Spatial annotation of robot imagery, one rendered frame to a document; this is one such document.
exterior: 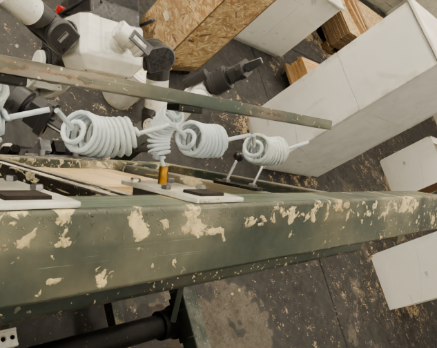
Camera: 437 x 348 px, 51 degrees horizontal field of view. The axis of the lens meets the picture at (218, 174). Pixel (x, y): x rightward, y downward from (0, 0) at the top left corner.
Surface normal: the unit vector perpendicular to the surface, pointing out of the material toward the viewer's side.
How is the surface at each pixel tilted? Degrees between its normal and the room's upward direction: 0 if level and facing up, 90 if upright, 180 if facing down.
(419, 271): 90
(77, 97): 0
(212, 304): 0
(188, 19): 90
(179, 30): 90
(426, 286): 90
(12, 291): 33
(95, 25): 23
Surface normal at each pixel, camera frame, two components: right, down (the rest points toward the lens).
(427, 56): -0.72, -0.11
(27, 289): 0.71, 0.13
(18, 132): 0.66, -0.42
